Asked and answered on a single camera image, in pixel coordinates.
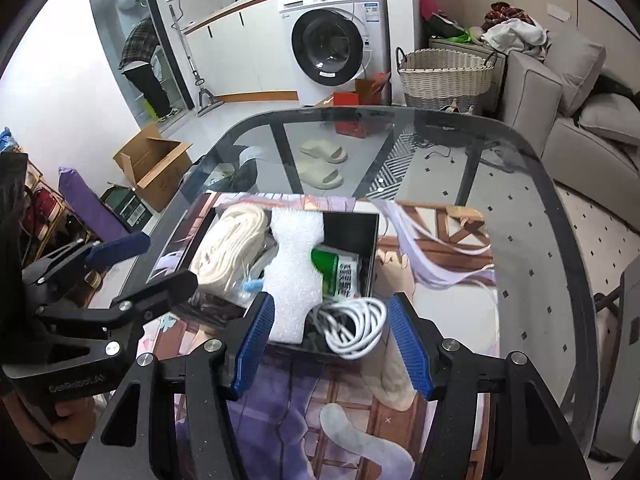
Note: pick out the white washing machine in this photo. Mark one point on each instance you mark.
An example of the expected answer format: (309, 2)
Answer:
(300, 10)

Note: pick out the dark green box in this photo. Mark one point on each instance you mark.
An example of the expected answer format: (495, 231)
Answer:
(125, 207)

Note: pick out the open cardboard box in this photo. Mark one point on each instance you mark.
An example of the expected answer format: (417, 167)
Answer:
(155, 180)

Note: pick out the wicker basket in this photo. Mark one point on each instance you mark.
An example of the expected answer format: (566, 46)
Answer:
(445, 85)

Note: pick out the beige slipper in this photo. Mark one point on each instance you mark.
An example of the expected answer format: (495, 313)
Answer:
(320, 176)
(322, 152)

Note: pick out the red cardboard box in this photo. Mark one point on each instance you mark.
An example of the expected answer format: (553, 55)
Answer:
(345, 99)

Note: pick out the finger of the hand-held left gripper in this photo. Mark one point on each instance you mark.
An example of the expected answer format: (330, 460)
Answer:
(117, 250)
(160, 290)

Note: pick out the wooden shoe rack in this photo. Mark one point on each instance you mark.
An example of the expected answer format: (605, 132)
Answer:
(50, 220)

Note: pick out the light blue small object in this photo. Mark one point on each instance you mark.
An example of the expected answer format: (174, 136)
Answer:
(252, 286)

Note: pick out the cream diamond pattern rug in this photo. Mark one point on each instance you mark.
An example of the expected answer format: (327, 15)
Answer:
(600, 240)

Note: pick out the flat mop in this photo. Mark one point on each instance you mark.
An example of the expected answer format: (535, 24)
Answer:
(207, 102)

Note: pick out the grey sofa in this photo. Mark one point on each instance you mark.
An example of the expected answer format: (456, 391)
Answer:
(530, 95)

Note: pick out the blue cloth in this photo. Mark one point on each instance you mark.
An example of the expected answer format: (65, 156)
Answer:
(9, 140)

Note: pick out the white wall socket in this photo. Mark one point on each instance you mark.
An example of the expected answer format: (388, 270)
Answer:
(558, 12)

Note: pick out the black box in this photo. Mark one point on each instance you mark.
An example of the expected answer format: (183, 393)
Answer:
(350, 230)

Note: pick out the white kitchen base cabinets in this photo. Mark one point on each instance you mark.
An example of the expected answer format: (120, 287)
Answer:
(235, 50)

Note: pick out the trash bin with black bag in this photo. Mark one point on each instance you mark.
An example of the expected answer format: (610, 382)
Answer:
(250, 175)

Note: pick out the green and white packet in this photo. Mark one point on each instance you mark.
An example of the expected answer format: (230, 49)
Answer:
(325, 265)

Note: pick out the white foam piece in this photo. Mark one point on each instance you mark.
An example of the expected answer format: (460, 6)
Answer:
(292, 270)

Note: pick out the person's left hand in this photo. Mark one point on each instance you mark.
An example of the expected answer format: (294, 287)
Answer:
(75, 410)

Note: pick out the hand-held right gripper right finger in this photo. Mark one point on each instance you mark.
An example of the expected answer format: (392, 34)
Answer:
(410, 345)

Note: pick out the small grey cabinet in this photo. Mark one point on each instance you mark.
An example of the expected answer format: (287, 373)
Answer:
(480, 45)

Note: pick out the printed table mat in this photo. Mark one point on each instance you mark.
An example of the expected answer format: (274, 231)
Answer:
(440, 270)

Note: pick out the pile of clothes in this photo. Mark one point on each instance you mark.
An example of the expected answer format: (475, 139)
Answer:
(515, 35)

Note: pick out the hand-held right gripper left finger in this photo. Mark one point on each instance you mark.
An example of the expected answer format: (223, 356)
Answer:
(252, 345)

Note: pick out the grey pillow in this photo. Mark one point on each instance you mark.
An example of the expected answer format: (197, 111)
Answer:
(575, 70)
(615, 115)

